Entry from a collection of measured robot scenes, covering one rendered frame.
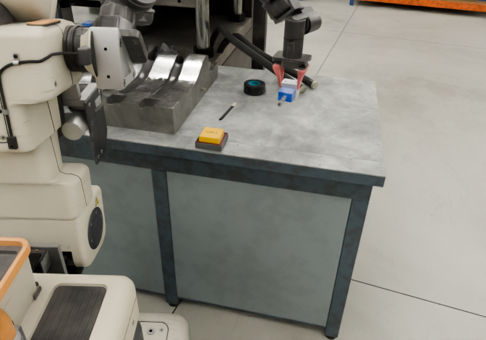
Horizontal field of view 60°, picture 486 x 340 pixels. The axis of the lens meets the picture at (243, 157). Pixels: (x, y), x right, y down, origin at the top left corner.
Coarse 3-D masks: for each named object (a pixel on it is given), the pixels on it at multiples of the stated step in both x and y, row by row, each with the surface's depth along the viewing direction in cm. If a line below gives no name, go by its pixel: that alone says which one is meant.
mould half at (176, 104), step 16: (160, 64) 148; (192, 64) 147; (208, 64) 155; (160, 80) 143; (192, 80) 143; (208, 80) 157; (128, 96) 130; (144, 96) 130; (160, 96) 131; (176, 96) 131; (192, 96) 141; (112, 112) 129; (128, 112) 128; (144, 112) 127; (160, 112) 126; (176, 112) 128; (128, 128) 131; (144, 128) 130; (160, 128) 129; (176, 128) 130
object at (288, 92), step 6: (282, 84) 125; (288, 84) 125; (294, 84) 124; (282, 90) 123; (288, 90) 123; (294, 90) 124; (282, 96) 123; (288, 96) 122; (294, 96) 125; (282, 102) 119
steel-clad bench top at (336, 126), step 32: (224, 96) 154; (256, 96) 154; (320, 96) 156; (352, 96) 157; (192, 128) 132; (224, 128) 133; (256, 128) 133; (288, 128) 134; (320, 128) 134; (352, 128) 135; (288, 160) 118; (320, 160) 118; (352, 160) 119
